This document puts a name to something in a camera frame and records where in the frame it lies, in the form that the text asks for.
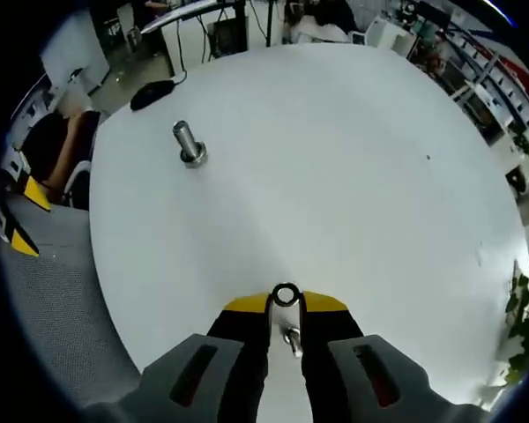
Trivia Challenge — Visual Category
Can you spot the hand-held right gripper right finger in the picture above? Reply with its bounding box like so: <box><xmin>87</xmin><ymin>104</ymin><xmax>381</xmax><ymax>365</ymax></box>
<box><xmin>300</xmin><ymin>290</ymin><xmax>486</xmax><ymax>423</ymax></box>

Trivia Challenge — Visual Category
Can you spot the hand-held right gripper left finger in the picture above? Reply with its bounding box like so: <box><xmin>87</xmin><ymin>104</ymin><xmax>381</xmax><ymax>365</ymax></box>
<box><xmin>81</xmin><ymin>290</ymin><xmax>277</xmax><ymax>423</ymax></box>

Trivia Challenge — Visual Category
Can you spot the small steel threaded stud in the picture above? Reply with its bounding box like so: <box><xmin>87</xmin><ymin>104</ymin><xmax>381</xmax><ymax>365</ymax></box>
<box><xmin>282</xmin><ymin>323</ymin><xmax>304</xmax><ymax>358</ymax></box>

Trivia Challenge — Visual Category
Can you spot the small steel washer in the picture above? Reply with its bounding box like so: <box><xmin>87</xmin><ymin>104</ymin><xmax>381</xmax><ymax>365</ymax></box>
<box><xmin>272</xmin><ymin>283</ymin><xmax>301</xmax><ymax>308</ymax></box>

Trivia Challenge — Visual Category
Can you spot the large steel threaded stud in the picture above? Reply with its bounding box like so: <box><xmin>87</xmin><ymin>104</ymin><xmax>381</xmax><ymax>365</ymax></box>
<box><xmin>171</xmin><ymin>119</ymin><xmax>210</xmax><ymax>170</ymax></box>

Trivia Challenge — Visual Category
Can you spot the grey mesh office chair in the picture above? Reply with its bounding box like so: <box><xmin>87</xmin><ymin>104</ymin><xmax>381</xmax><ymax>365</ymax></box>
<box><xmin>0</xmin><ymin>193</ymin><xmax>145</xmax><ymax>406</ymax></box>

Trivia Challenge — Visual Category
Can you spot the white partition panel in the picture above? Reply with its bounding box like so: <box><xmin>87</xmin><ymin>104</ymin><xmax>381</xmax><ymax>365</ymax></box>
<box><xmin>41</xmin><ymin>11</ymin><xmax>111</xmax><ymax>96</ymax></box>

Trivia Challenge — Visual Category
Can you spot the black computer mouse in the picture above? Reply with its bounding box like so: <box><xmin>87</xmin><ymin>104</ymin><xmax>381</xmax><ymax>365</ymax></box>
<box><xmin>130</xmin><ymin>80</ymin><xmax>176</xmax><ymax>111</ymax></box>

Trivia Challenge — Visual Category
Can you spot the white standing desk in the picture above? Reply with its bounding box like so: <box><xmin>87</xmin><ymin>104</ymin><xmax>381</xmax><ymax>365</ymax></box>
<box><xmin>140</xmin><ymin>0</ymin><xmax>249</xmax><ymax>78</ymax></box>

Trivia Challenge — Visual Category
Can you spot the shelf with white bins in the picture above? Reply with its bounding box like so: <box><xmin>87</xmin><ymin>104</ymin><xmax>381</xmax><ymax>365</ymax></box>
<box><xmin>444</xmin><ymin>26</ymin><xmax>529</xmax><ymax>129</ymax></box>

